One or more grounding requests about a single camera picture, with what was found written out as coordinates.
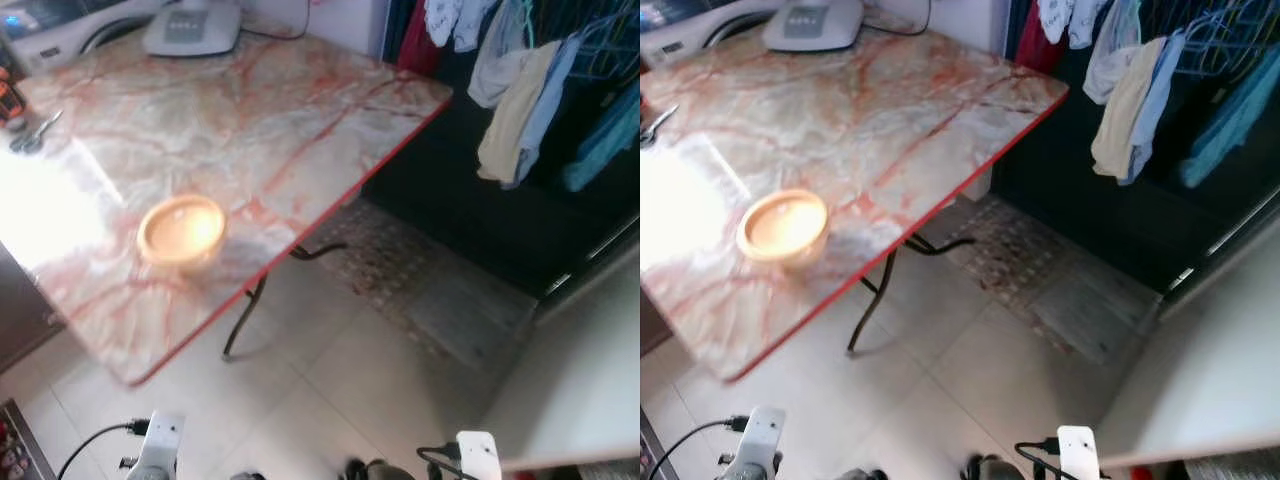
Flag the white printed hanging garment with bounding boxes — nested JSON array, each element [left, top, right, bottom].
[[1035, 0, 1106, 51], [422, 0, 493, 54]]

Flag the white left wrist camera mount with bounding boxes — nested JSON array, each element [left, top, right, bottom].
[[737, 405, 787, 480], [140, 410, 187, 480]]

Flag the teal hanging cloth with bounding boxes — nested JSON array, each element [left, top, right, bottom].
[[1178, 45, 1280, 191], [560, 75, 641, 194]]

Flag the metal scissors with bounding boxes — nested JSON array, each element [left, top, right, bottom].
[[640, 103, 681, 149], [9, 108, 64, 154]]

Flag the white grey countertop appliance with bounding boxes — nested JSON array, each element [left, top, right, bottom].
[[142, 0, 244, 58], [763, 0, 867, 54]]

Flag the red hanging cloth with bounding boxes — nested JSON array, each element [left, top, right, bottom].
[[1015, 0, 1059, 76], [395, 0, 443, 79]]

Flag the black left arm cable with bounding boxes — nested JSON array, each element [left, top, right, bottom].
[[648, 415, 751, 480], [57, 420, 151, 480]]

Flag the dark floor rack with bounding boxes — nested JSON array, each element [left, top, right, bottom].
[[0, 398, 57, 480]]

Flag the orange black tool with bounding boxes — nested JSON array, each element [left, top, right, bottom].
[[0, 68, 28, 131]]

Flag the light blue hanging cloth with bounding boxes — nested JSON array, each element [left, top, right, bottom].
[[512, 33, 584, 191], [1128, 30, 1191, 188]]

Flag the patterned pebble floor mat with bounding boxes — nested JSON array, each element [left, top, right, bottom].
[[305, 198, 539, 373], [935, 193, 1163, 367]]

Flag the marble folding table red edge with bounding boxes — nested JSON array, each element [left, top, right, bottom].
[[0, 28, 454, 389], [640, 28, 1071, 385]]

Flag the blue plastic clothes hanger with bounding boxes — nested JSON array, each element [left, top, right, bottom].
[[1175, 0, 1280, 81], [565, 0, 641, 86]]

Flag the thin black appliance cable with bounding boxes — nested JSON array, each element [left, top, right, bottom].
[[860, 0, 936, 38], [238, 0, 323, 41]]

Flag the beige hanging cloth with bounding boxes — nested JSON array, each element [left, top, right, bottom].
[[476, 40, 563, 187], [1090, 38, 1169, 183]]

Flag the grey white hanging garment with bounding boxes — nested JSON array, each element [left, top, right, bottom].
[[466, 0, 538, 110], [1082, 0, 1146, 106]]

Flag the dark brown cabinet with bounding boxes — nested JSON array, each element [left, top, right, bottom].
[[0, 240, 67, 376], [640, 288, 673, 356]]

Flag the tan round bowl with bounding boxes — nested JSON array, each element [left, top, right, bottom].
[[137, 194, 228, 274], [737, 188, 832, 270]]

